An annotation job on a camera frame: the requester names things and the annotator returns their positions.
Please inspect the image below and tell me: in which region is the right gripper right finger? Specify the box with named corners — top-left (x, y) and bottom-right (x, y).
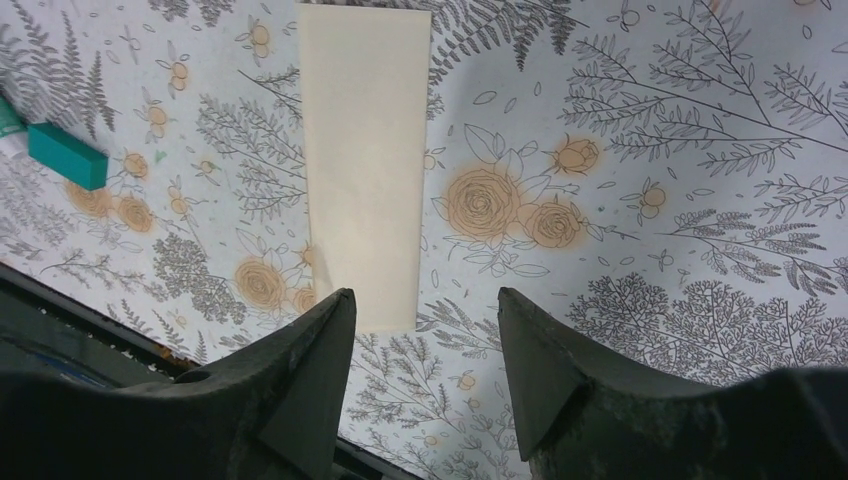
top-left (498, 287), bottom-right (847, 479)

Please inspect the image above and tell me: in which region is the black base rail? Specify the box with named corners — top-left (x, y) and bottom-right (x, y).
top-left (1, 267), bottom-right (407, 479)

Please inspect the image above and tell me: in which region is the green white glue stick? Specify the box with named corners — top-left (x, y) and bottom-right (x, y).
top-left (0, 97), bottom-right (28, 159)

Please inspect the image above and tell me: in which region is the floral table mat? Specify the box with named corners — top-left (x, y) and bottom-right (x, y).
top-left (1, 1), bottom-right (847, 479)

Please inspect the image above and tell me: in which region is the small teal block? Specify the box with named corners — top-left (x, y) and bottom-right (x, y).
top-left (28, 122), bottom-right (108, 191)

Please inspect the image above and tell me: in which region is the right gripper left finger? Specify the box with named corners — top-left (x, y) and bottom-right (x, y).
top-left (1, 288), bottom-right (357, 479)

